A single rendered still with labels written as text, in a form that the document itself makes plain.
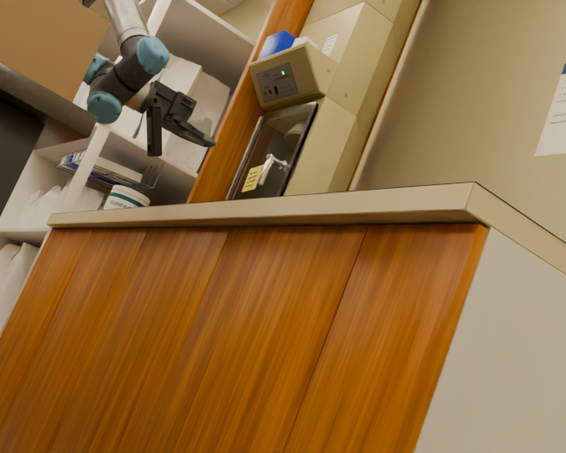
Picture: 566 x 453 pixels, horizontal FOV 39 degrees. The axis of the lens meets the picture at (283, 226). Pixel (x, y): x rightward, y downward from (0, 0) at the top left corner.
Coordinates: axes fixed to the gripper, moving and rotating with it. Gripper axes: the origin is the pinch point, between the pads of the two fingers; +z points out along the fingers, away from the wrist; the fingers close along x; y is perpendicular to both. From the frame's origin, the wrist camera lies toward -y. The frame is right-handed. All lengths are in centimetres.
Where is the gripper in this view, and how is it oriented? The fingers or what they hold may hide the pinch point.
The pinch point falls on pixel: (208, 146)
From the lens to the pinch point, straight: 202.8
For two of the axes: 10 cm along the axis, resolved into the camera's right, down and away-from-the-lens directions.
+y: 3.7, -9.0, 2.2
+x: -5.1, 0.1, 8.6
